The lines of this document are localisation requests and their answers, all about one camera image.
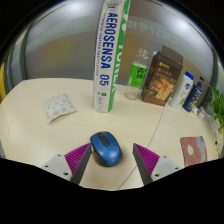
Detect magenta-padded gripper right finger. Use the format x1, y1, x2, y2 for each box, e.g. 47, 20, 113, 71
132, 142, 183, 186

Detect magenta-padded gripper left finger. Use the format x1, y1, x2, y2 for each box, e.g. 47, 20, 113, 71
40, 142, 93, 186

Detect blue computer mouse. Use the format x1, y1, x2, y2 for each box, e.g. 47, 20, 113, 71
89, 130, 123, 168

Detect pink and grey mouse pad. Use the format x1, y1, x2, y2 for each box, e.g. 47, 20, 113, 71
179, 135, 209, 168

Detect white bottle with blue cap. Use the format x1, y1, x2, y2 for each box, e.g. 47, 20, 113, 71
169, 70, 195, 109

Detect dark blue shampoo bottle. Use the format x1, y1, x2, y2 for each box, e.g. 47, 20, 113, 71
182, 76, 205, 113

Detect green potted plant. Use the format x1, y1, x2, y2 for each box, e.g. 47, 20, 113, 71
206, 83, 224, 158

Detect brown cardboard box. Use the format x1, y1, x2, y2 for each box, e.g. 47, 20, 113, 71
140, 44, 185, 107

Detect clear bottle with green label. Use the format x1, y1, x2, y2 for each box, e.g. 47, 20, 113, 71
124, 47, 150, 101

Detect white and green shuttlecock tube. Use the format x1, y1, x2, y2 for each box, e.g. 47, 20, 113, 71
92, 0, 132, 114

